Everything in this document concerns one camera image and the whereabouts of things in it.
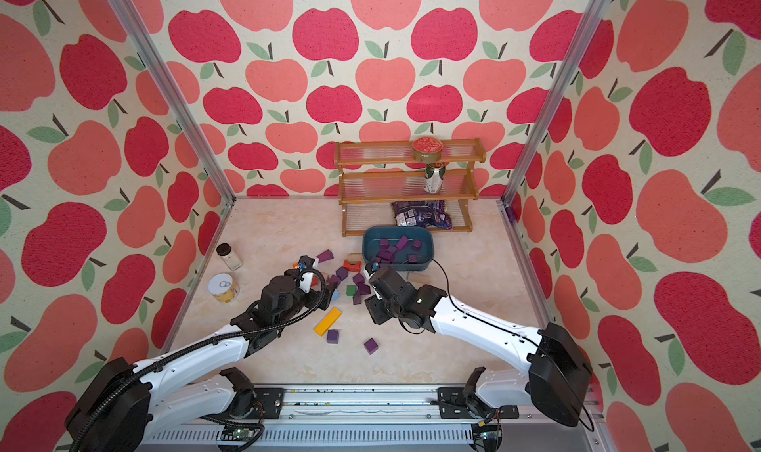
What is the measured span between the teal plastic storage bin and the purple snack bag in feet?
0.06

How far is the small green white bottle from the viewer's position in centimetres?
97

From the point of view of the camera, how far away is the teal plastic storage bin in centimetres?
103

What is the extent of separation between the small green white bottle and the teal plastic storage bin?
15 centimetres
